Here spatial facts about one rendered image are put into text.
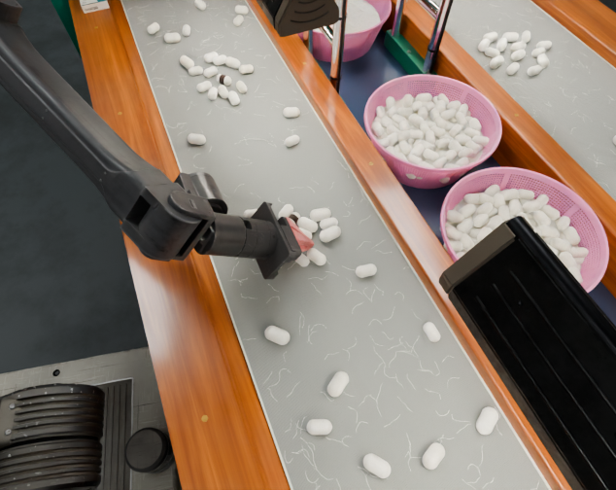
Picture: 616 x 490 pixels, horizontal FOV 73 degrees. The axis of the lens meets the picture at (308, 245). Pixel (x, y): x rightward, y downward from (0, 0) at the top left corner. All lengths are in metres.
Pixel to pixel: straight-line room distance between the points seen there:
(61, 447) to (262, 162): 0.54
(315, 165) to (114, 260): 1.06
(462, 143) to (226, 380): 0.63
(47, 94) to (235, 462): 0.50
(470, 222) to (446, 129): 0.24
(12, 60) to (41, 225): 1.31
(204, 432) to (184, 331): 0.14
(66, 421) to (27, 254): 1.27
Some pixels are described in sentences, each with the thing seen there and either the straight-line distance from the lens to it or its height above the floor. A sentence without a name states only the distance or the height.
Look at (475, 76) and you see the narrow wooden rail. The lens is 1.02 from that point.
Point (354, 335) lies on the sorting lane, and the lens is 0.64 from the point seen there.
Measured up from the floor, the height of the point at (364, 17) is 0.73.
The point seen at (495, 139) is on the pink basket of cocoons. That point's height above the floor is 0.76.
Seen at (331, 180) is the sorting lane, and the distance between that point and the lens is 0.78.
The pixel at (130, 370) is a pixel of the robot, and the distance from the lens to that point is 0.96.
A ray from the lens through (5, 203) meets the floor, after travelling 2.06.
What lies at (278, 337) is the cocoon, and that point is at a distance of 0.61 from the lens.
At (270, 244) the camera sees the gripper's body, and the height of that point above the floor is 0.84.
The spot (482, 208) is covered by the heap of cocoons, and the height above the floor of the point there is 0.75.
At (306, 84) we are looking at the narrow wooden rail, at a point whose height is 0.77.
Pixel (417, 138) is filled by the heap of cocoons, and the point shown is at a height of 0.74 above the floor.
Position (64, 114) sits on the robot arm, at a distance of 0.58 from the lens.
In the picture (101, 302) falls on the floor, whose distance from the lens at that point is 1.62.
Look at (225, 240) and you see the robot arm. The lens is 0.54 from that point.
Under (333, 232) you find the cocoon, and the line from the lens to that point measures 0.69.
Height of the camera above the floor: 1.34
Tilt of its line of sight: 59 degrees down
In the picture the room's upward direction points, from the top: straight up
